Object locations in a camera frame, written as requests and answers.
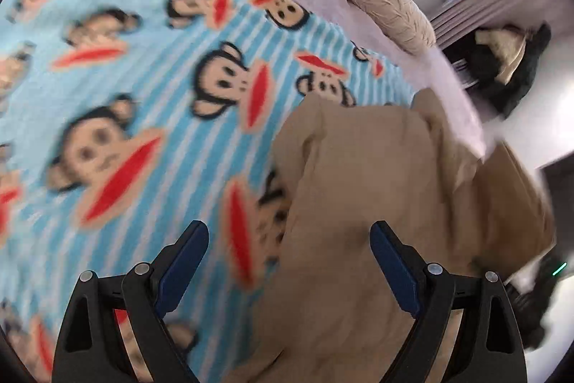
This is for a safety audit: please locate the tan puffer jacket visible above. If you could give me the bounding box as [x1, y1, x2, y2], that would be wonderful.
[220, 88, 556, 382]

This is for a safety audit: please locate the grey pleated curtain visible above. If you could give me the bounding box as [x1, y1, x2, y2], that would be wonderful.
[430, 0, 499, 48]

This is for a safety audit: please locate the blue striped monkey blanket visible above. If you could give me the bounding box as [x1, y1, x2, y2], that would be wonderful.
[1, 0, 414, 382]

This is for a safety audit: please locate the cream knitted pillow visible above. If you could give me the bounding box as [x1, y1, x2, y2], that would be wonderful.
[348, 0, 436, 55]

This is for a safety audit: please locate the pile of dark jackets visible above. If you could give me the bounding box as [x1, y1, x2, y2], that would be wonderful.
[444, 22, 552, 118]

